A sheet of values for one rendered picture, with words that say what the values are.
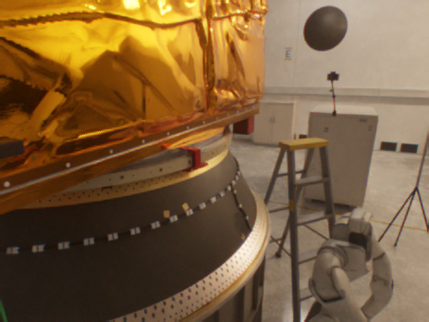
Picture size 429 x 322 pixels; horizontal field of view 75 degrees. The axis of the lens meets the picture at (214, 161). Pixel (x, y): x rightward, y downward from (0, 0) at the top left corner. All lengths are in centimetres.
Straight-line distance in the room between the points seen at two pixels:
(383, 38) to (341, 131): 437
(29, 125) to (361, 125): 421
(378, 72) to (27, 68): 816
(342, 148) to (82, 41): 413
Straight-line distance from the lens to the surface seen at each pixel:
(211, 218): 131
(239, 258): 141
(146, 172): 111
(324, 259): 107
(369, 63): 847
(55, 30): 79
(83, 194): 113
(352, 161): 464
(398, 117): 861
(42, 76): 75
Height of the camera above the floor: 205
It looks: 17 degrees down
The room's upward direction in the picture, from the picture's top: straight up
